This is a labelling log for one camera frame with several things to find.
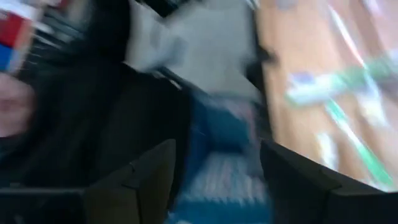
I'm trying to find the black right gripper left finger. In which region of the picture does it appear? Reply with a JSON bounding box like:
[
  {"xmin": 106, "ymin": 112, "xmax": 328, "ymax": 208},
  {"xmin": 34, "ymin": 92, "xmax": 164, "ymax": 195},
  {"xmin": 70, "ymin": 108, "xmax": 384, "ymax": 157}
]
[{"xmin": 0, "ymin": 138, "xmax": 177, "ymax": 224}]

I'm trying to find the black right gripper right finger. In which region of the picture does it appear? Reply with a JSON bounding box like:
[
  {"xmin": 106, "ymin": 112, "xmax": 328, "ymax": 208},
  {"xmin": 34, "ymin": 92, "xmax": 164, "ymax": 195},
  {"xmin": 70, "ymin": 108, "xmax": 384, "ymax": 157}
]
[{"xmin": 260, "ymin": 139, "xmax": 398, "ymax": 224}]

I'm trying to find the green and white toothbrush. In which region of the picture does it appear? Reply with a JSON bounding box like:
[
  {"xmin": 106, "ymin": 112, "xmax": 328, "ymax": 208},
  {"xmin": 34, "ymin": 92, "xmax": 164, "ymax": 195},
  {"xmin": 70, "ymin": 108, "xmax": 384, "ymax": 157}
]
[
  {"xmin": 323, "ymin": 99, "xmax": 397, "ymax": 189},
  {"xmin": 284, "ymin": 54, "xmax": 398, "ymax": 108}
]

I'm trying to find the person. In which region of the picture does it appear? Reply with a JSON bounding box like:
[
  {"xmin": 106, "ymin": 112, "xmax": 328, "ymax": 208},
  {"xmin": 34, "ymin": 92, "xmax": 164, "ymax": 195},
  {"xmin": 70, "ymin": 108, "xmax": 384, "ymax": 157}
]
[{"xmin": 0, "ymin": 0, "xmax": 193, "ymax": 190}]

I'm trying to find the blue printed package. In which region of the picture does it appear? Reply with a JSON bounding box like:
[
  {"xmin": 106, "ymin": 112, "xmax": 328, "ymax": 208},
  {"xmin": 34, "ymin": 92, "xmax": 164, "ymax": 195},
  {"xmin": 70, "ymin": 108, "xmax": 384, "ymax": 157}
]
[{"xmin": 166, "ymin": 90, "xmax": 274, "ymax": 224}]

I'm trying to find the purple and white toothbrush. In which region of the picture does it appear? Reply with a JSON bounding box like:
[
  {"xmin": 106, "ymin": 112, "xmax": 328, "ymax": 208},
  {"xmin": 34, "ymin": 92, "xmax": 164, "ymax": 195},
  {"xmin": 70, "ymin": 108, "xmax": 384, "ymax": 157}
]
[{"xmin": 290, "ymin": 71, "xmax": 315, "ymax": 85}]

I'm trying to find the person's hand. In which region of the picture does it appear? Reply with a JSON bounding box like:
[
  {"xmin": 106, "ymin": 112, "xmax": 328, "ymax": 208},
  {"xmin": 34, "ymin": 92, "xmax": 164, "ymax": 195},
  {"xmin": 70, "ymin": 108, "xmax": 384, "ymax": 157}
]
[{"xmin": 0, "ymin": 73, "xmax": 35, "ymax": 138}]

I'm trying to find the red white blue box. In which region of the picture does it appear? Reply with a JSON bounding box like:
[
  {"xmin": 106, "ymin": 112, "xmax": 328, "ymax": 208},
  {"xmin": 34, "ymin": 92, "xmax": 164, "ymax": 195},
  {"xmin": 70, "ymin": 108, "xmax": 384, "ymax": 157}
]
[{"xmin": 0, "ymin": 2, "xmax": 38, "ymax": 74}]

